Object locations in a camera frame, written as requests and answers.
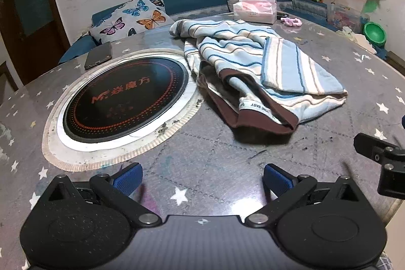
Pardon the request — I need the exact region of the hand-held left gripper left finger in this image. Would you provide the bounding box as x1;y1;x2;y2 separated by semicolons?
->
41;162;163;228

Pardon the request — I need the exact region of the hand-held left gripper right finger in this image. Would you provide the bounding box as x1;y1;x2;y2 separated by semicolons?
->
245;163;369;228

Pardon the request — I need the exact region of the blue striped baby shirt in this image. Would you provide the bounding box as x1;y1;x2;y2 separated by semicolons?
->
169;18;349;135

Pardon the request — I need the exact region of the grey star-print tablecloth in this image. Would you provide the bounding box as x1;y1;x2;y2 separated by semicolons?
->
0;14;405;270

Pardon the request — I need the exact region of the black round induction cooktop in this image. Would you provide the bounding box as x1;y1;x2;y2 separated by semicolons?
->
63;56;189;142

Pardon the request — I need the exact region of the green plastic bowl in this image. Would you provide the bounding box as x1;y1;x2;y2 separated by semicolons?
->
363;22;387;47

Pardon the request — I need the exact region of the cream cloth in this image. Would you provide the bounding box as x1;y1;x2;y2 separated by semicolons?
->
340;26;377;55

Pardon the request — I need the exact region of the clear plastic box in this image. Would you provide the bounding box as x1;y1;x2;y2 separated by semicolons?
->
327;3;371;32

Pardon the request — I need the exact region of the dark smartphone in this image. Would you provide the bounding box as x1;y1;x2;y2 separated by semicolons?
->
84;41;113;70

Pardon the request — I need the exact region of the pink hair scrunchie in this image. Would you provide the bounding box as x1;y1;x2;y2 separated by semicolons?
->
281;17;303;28

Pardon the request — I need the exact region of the butterfly print pillow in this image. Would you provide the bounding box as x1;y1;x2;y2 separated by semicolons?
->
89;0;174;44

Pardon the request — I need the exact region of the pink tissue pack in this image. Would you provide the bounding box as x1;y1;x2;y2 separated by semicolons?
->
233;0;278;24

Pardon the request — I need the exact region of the blue sofa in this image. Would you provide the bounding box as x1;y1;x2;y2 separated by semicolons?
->
58;0;393;66

